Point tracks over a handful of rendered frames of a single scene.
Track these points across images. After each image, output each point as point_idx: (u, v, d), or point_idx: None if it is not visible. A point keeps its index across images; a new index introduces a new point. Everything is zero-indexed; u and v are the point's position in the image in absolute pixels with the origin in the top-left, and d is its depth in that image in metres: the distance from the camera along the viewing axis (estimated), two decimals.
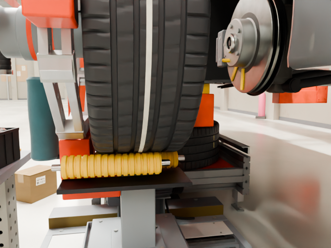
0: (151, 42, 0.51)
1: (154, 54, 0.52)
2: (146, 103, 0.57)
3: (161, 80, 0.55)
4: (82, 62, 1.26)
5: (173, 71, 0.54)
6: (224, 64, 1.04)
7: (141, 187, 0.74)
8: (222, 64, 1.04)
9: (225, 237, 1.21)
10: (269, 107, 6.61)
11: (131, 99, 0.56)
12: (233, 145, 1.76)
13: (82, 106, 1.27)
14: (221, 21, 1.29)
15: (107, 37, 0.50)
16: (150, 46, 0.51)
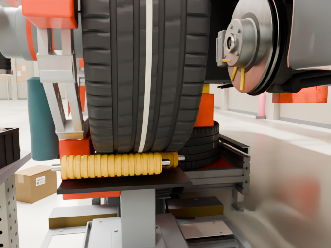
0: (151, 42, 0.51)
1: (154, 54, 0.52)
2: (146, 103, 0.57)
3: (161, 80, 0.55)
4: (82, 62, 1.26)
5: (173, 71, 0.54)
6: (224, 64, 1.04)
7: (141, 187, 0.74)
8: (222, 64, 1.04)
9: (225, 237, 1.21)
10: (269, 107, 6.61)
11: (131, 100, 0.56)
12: (233, 145, 1.76)
13: (82, 106, 1.27)
14: (221, 21, 1.29)
15: (107, 37, 0.50)
16: (150, 46, 0.51)
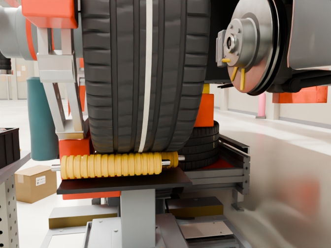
0: (151, 42, 0.51)
1: (154, 54, 0.52)
2: (146, 103, 0.57)
3: (161, 80, 0.55)
4: (82, 62, 1.26)
5: (173, 71, 0.54)
6: (224, 64, 1.04)
7: (141, 187, 0.74)
8: (222, 64, 1.04)
9: (225, 237, 1.21)
10: (269, 107, 6.61)
11: (131, 100, 0.56)
12: (233, 145, 1.76)
13: (82, 106, 1.27)
14: (221, 21, 1.29)
15: (107, 37, 0.50)
16: (150, 46, 0.51)
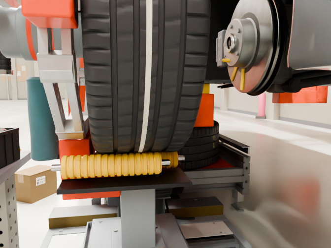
0: (151, 42, 0.51)
1: (154, 54, 0.52)
2: (146, 103, 0.57)
3: (161, 80, 0.55)
4: (82, 62, 1.26)
5: (173, 71, 0.54)
6: (224, 64, 1.04)
7: (141, 187, 0.74)
8: (222, 64, 1.04)
9: (225, 237, 1.21)
10: (269, 107, 6.61)
11: (131, 100, 0.56)
12: (233, 145, 1.76)
13: (82, 106, 1.27)
14: (221, 21, 1.29)
15: (107, 37, 0.50)
16: (150, 46, 0.51)
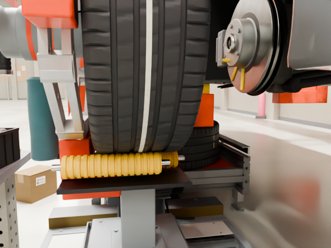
0: (147, 121, 0.60)
1: (149, 127, 0.62)
2: (141, 147, 0.70)
3: (154, 137, 0.66)
4: (82, 62, 1.26)
5: (164, 134, 0.65)
6: (224, 64, 1.04)
7: (141, 187, 0.74)
8: (222, 64, 1.04)
9: (225, 237, 1.21)
10: (269, 107, 6.61)
11: (128, 146, 0.69)
12: (233, 145, 1.76)
13: (82, 106, 1.27)
14: (221, 21, 1.29)
15: (109, 119, 0.58)
16: (147, 123, 0.60)
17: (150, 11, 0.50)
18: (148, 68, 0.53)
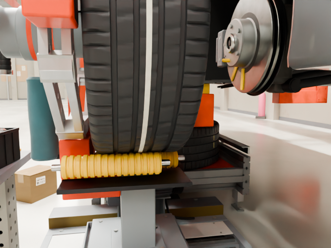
0: (147, 121, 0.60)
1: (149, 127, 0.62)
2: (141, 147, 0.70)
3: (154, 137, 0.66)
4: (82, 62, 1.26)
5: (164, 134, 0.65)
6: (224, 64, 1.04)
7: (141, 187, 0.74)
8: (222, 64, 1.04)
9: (225, 237, 1.21)
10: (269, 107, 6.61)
11: (128, 146, 0.69)
12: (233, 145, 1.76)
13: (82, 106, 1.27)
14: (221, 21, 1.29)
15: (109, 119, 0.58)
16: (147, 123, 0.60)
17: (150, 11, 0.50)
18: (148, 68, 0.53)
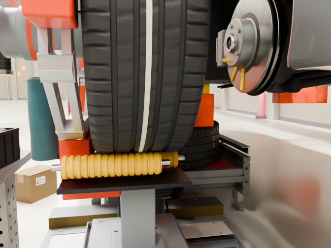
0: (147, 121, 0.60)
1: (149, 127, 0.62)
2: (141, 147, 0.70)
3: (154, 137, 0.66)
4: (82, 62, 1.26)
5: (164, 134, 0.65)
6: (224, 64, 1.04)
7: (141, 187, 0.74)
8: (222, 64, 1.04)
9: (225, 237, 1.21)
10: (269, 107, 6.61)
11: (128, 146, 0.69)
12: (233, 145, 1.76)
13: (82, 106, 1.27)
14: (221, 21, 1.29)
15: (109, 119, 0.58)
16: (147, 123, 0.60)
17: (150, 11, 0.50)
18: (148, 68, 0.53)
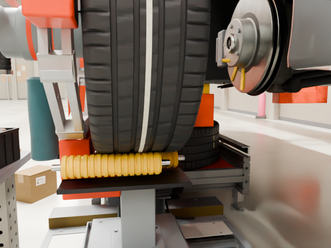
0: (147, 121, 0.60)
1: (149, 127, 0.62)
2: (141, 147, 0.70)
3: (154, 137, 0.66)
4: (82, 62, 1.26)
5: (164, 134, 0.65)
6: (224, 64, 1.04)
7: (141, 187, 0.74)
8: (222, 64, 1.04)
9: (225, 237, 1.21)
10: (269, 107, 6.61)
11: (128, 146, 0.69)
12: (233, 145, 1.76)
13: (82, 106, 1.27)
14: (221, 21, 1.29)
15: (109, 119, 0.58)
16: (147, 123, 0.60)
17: (150, 11, 0.50)
18: (148, 68, 0.53)
